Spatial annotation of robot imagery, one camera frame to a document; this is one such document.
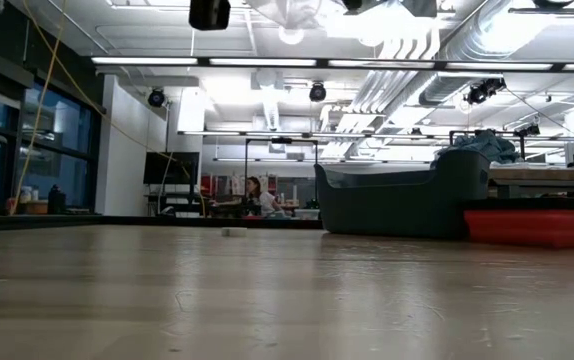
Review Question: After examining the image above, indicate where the long ceiling light bar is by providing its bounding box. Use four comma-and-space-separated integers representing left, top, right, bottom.
90, 55, 574, 72

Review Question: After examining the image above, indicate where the yellow cable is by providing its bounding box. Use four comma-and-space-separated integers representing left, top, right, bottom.
9, 0, 207, 217

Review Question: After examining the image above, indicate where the person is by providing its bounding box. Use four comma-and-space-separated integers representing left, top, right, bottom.
211, 175, 286, 219

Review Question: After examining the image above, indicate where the silver ventilation duct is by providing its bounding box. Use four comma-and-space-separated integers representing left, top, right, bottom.
439, 0, 523, 64

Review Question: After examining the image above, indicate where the black ceiling spot camera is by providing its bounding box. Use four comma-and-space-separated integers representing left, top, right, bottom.
308, 81, 328, 103
464, 78, 508, 105
147, 87, 167, 109

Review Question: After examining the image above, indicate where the black bottle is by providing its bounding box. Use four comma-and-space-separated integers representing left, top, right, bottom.
47, 184, 67, 216

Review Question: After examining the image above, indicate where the clear plastic bag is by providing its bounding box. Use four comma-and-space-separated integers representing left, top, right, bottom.
244, 0, 331, 30

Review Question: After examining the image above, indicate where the black background robot rig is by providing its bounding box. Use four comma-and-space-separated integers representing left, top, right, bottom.
236, 136, 320, 220

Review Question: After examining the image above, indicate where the black ceiling track fixture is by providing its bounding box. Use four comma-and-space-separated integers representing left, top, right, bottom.
508, 0, 574, 27

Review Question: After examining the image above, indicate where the black wall monitor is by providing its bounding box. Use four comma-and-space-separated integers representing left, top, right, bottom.
142, 151, 201, 186

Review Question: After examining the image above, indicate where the teal plastic bin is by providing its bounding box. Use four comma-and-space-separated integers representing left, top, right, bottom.
315, 148, 492, 240

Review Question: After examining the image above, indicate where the blue cloth pile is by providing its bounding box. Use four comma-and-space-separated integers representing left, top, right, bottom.
434, 129, 522, 166

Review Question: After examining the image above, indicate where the round white pendant lamp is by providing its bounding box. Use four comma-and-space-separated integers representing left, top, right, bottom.
278, 25, 306, 46

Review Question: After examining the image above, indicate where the red plastic tray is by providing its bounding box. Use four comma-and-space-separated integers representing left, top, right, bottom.
462, 198, 574, 250

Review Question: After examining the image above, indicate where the black camera on stand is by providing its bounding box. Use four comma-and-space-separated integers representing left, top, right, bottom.
514, 122, 542, 160

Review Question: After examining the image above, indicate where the wooden background table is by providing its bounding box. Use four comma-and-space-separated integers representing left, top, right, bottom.
489, 167, 574, 200

